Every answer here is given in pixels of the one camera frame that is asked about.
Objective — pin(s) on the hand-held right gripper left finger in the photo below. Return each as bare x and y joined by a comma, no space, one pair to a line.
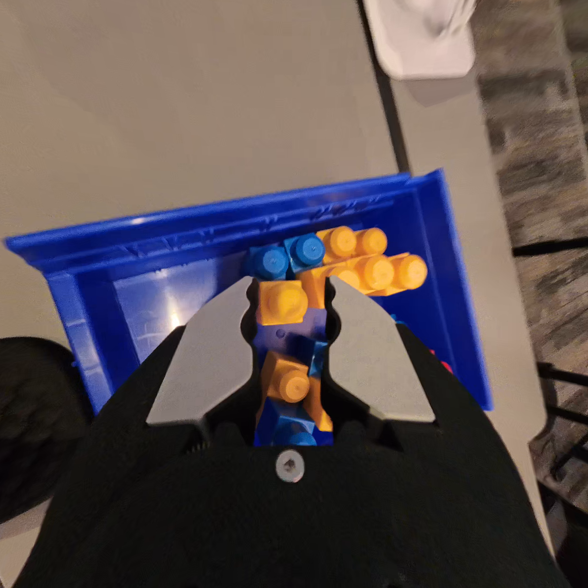
202,367

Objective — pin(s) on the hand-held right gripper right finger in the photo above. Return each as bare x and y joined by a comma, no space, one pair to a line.
376,367

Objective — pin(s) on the blue plastic bin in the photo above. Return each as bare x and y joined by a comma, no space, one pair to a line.
138,298

